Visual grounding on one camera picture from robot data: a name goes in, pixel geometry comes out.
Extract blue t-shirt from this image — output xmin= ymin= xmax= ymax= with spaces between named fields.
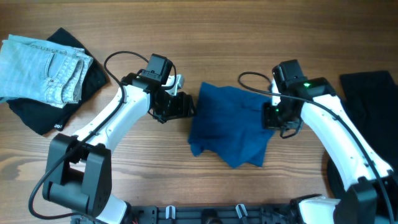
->
xmin=188 ymin=82 xmax=274 ymax=169

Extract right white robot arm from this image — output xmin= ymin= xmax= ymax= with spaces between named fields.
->
xmin=262 ymin=60 xmax=397 ymax=223

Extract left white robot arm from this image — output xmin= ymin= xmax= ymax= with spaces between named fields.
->
xmin=28 ymin=54 xmax=196 ymax=223

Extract black garment right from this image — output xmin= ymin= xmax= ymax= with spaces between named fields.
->
xmin=340 ymin=70 xmax=397 ymax=173

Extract light blue folded jeans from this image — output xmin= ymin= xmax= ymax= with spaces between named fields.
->
xmin=1 ymin=34 xmax=93 ymax=108

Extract black folded garment left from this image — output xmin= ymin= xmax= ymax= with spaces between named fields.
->
xmin=5 ymin=28 xmax=108 ymax=135

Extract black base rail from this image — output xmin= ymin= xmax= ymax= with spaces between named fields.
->
xmin=71 ymin=203 xmax=299 ymax=224

